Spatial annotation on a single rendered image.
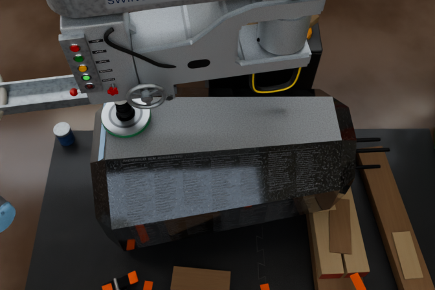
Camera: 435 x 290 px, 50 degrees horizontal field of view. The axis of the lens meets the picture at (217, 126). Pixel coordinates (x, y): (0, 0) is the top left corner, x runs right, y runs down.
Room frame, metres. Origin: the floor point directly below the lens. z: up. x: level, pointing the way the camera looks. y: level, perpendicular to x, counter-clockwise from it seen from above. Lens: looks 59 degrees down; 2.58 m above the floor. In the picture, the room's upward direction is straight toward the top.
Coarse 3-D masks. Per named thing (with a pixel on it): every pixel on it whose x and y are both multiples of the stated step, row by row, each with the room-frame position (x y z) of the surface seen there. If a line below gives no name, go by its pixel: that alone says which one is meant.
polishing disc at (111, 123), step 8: (112, 104) 1.17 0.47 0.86; (104, 112) 1.13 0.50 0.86; (112, 112) 1.13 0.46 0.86; (136, 112) 1.13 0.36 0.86; (144, 112) 1.13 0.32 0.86; (104, 120) 1.09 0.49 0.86; (112, 120) 1.09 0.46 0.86; (136, 120) 1.09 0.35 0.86; (144, 120) 1.09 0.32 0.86; (112, 128) 1.05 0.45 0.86; (120, 128) 1.05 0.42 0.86; (128, 128) 1.05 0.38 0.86; (136, 128) 1.05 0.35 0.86
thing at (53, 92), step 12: (0, 84) 1.10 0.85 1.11; (12, 84) 1.10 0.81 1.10; (24, 84) 1.11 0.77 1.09; (36, 84) 1.12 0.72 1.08; (48, 84) 1.13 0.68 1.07; (60, 84) 1.13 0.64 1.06; (72, 84) 1.14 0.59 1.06; (12, 96) 1.07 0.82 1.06; (24, 96) 1.07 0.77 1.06; (36, 96) 1.07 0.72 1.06; (48, 96) 1.07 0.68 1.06; (60, 96) 1.08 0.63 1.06; (72, 96) 1.08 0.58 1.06; (84, 96) 1.05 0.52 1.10; (168, 96) 1.06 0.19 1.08; (0, 108) 0.99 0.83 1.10; (12, 108) 1.00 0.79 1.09; (24, 108) 1.00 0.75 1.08; (36, 108) 1.01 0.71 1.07; (48, 108) 1.02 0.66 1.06
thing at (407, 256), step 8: (392, 232) 0.84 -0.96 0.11; (400, 232) 0.84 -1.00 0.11; (408, 232) 0.84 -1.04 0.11; (400, 240) 0.79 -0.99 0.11; (408, 240) 0.79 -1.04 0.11; (400, 248) 0.75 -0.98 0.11; (408, 248) 0.75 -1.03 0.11; (400, 256) 0.71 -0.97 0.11; (408, 256) 0.71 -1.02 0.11; (416, 256) 0.71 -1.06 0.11; (400, 264) 0.67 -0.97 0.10; (408, 264) 0.67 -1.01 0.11; (416, 264) 0.67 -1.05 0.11; (408, 272) 0.63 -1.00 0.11; (416, 272) 0.63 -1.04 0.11
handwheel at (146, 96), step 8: (136, 88) 0.98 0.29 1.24; (144, 88) 0.98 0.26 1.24; (152, 88) 0.99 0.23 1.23; (160, 88) 0.99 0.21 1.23; (128, 96) 0.97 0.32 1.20; (136, 96) 0.98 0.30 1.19; (144, 96) 0.98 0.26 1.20; (152, 96) 0.99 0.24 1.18; (136, 104) 0.98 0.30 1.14; (144, 104) 1.00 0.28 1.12; (152, 104) 0.99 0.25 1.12; (160, 104) 0.99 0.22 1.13
